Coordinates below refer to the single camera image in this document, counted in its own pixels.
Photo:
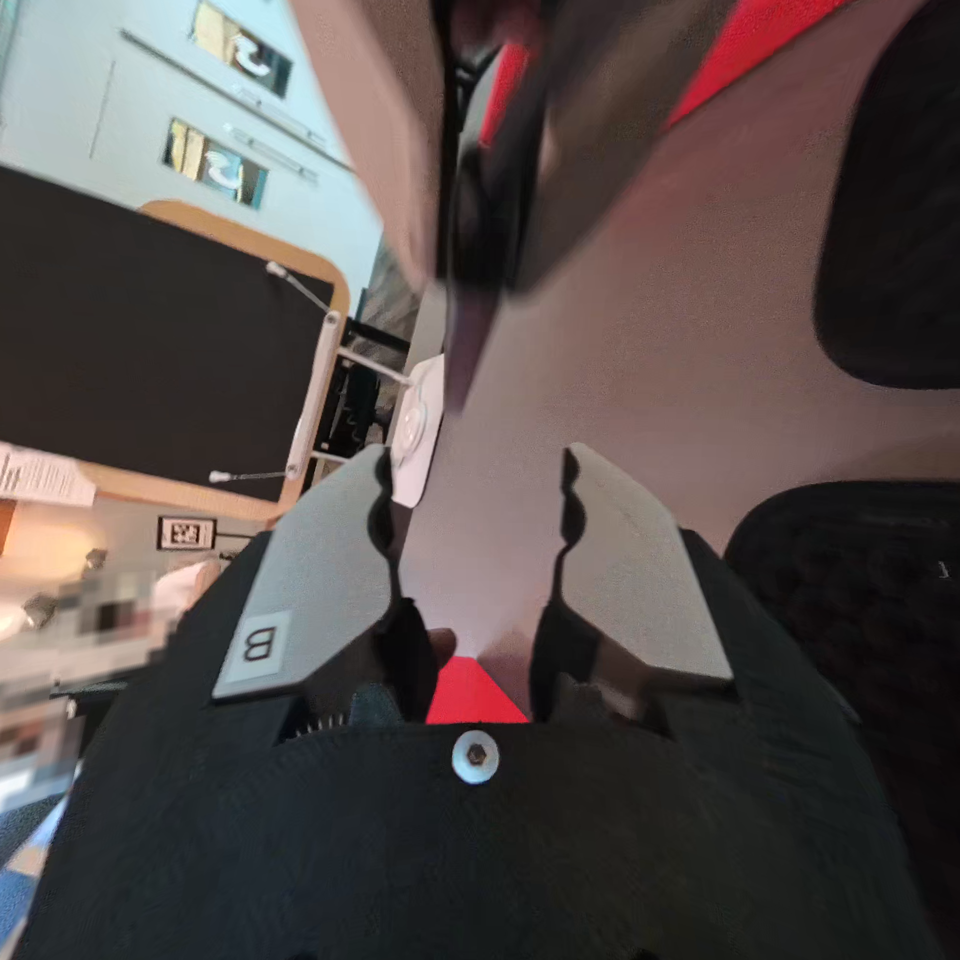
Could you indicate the red storage bin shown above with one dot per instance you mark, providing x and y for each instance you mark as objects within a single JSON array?
[{"x": 750, "y": 52}]

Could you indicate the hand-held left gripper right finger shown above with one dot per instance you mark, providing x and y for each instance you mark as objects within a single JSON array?
[{"x": 645, "y": 585}]

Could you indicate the framed wall sign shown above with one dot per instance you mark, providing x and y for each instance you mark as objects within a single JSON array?
[
  {"x": 244, "y": 49},
  {"x": 217, "y": 165}
]

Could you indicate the black white marker sign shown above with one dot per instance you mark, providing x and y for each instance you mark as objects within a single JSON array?
[{"x": 187, "y": 534}]

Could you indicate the red bin with black divider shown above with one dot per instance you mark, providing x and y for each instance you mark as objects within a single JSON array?
[{"x": 472, "y": 694}]

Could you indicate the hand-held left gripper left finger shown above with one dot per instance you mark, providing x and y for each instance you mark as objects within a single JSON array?
[{"x": 307, "y": 585}]

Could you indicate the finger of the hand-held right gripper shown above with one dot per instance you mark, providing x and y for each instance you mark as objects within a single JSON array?
[
  {"x": 592, "y": 135},
  {"x": 375, "y": 112}
]

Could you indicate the black honeycomb wrist pad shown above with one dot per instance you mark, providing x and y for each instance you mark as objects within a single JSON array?
[
  {"x": 862, "y": 637},
  {"x": 900, "y": 225}
]

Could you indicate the grey metal usb hub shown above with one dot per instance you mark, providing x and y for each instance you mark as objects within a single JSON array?
[{"x": 469, "y": 345}]

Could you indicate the white printed paper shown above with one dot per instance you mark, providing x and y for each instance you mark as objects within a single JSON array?
[{"x": 45, "y": 472}]

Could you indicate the white desk lamp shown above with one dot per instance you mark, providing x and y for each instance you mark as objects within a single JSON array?
[{"x": 416, "y": 450}]

